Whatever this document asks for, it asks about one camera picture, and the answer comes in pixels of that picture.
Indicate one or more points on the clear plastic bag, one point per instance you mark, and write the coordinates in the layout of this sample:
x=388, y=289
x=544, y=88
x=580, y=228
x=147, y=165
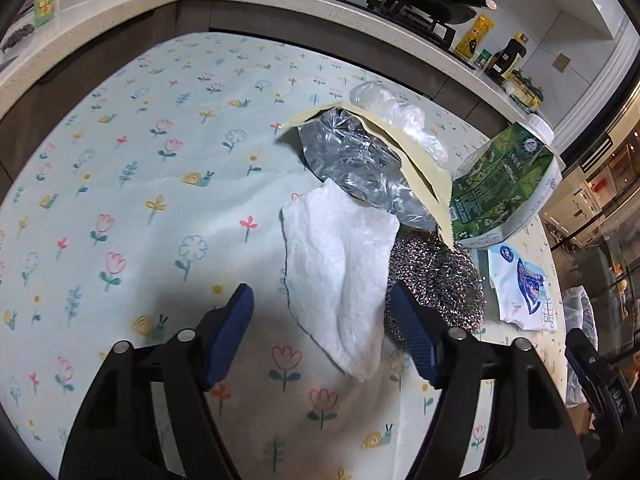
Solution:
x=400, y=110

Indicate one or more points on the green white carton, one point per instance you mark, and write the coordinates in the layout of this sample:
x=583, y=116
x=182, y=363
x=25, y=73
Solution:
x=500, y=185

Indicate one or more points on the floral tablecloth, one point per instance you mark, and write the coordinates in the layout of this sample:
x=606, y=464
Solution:
x=150, y=170

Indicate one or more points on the beige foil-lined bag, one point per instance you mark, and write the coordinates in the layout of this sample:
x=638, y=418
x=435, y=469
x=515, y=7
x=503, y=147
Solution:
x=345, y=160

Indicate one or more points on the blue white plastic packet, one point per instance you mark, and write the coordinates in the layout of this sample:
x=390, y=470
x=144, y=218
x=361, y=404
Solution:
x=520, y=285

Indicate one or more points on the steel wool scrubber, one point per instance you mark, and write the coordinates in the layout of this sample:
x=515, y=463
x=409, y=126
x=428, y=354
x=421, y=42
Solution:
x=440, y=275

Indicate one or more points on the trash bin with clear liner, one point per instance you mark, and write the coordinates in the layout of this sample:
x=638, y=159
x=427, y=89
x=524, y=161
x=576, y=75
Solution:
x=575, y=310

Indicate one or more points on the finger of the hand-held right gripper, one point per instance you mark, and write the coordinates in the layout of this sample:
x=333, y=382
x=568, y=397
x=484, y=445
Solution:
x=595, y=380

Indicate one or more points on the yellow bottle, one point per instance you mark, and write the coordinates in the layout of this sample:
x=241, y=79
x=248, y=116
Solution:
x=475, y=37

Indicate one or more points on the glass sliding door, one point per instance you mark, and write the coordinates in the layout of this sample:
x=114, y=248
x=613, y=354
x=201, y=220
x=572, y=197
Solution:
x=615, y=210

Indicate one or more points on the dark sauce bottle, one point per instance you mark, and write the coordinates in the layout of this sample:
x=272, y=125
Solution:
x=507, y=57

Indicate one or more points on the white paper towel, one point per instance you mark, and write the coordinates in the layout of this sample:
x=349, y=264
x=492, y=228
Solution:
x=335, y=260

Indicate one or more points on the dark scouring pad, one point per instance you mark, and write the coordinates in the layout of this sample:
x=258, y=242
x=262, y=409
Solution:
x=17, y=37

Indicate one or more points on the small green jar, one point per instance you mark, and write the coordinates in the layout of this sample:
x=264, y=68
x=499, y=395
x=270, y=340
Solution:
x=484, y=58

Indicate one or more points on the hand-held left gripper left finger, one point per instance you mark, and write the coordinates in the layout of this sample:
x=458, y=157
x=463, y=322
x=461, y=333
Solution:
x=230, y=335

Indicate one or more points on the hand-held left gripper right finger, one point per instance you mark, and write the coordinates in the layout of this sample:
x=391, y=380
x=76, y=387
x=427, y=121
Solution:
x=415, y=335

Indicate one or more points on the wall outlet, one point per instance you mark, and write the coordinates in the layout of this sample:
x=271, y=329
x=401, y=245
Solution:
x=561, y=63

